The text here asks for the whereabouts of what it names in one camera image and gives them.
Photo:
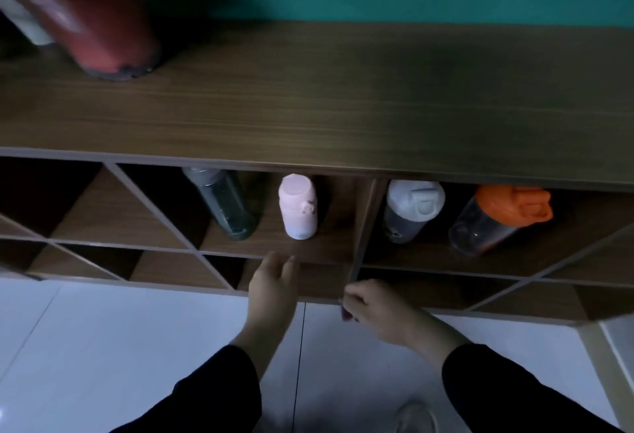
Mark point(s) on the person's right hand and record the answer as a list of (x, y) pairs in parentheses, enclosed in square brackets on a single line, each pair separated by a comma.
[(386, 313)]

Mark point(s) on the person's left hand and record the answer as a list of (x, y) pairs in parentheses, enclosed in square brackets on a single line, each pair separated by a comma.
[(270, 299)]

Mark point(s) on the person's left fingers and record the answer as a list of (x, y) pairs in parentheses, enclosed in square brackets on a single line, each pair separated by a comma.
[(277, 264)]

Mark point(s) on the person's right fingers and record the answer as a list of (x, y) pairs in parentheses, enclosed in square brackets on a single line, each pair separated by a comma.
[(356, 301)]

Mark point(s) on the person's right forearm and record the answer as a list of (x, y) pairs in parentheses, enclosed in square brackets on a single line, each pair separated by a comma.
[(500, 388)]

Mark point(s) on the person's left forearm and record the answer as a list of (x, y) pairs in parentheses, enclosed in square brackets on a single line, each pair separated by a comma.
[(213, 393)]

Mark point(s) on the pink bottle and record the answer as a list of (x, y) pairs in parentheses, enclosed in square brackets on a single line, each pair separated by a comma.
[(297, 209)]

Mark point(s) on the clear bottle with grey cap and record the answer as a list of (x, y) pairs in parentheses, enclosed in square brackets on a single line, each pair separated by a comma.
[(225, 205)]

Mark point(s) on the shaker bottle with white lid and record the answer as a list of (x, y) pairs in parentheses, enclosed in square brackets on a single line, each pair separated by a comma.
[(411, 207)]

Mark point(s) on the person's white shoe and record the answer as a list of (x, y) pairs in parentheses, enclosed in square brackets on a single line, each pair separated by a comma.
[(415, 419)]

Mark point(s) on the shaker bottle with orange lid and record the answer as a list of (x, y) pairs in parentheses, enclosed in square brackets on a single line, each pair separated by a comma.
[(500, 214)]

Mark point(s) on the brown wooden shelf cabinet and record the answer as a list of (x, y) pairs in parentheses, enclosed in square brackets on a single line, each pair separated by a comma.
[(346, 100)]

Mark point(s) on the red plant pot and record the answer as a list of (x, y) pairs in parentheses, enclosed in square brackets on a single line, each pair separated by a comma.
[(94, 21)]

